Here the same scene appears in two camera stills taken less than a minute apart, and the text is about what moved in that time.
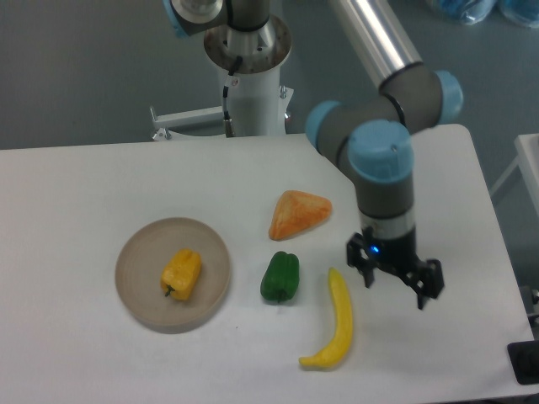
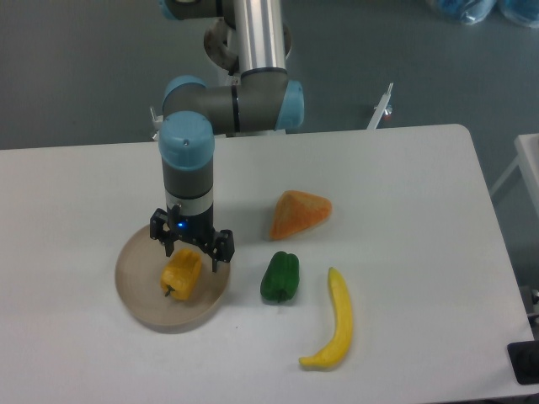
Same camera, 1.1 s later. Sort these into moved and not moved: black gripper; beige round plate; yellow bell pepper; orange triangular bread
Moved: black gripper
Not moved: beige round plate; orange triangular bread; yellow bell pepper
